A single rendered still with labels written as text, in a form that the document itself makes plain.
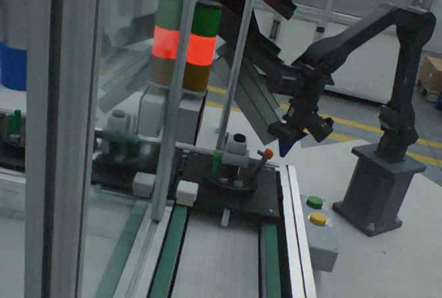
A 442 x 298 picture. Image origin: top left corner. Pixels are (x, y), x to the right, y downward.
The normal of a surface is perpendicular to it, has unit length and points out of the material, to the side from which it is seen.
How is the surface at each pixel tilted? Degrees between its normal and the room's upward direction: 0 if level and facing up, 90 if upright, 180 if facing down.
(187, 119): 90
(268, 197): 0
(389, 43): 90
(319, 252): 90
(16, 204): 90
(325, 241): 0
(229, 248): 0
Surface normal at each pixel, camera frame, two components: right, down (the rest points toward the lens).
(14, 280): 0.18, -0.89
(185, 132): -0.07, 0.40
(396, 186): 0.54, 0.44
